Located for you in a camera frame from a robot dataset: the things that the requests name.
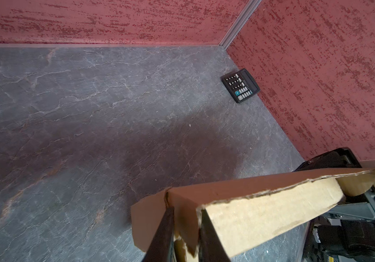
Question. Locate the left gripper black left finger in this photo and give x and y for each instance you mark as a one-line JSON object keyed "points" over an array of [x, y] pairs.
{"points": [[161, 248]]}

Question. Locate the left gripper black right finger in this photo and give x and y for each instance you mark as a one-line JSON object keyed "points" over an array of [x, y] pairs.
{"points": [[210, 247]]}

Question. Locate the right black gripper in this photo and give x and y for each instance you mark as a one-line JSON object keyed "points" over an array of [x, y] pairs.
{"points": [[347, 230]]}

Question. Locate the brown cardboard box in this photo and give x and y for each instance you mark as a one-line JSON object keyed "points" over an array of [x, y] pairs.
{"points": [[247, 212]]}

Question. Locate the black desk calculator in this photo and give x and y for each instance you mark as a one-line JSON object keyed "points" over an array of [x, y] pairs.
{"points": [[241, 85]]}

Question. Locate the right aluminium corner post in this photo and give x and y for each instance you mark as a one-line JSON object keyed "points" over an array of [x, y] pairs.
{"points": [[239, 23]]}

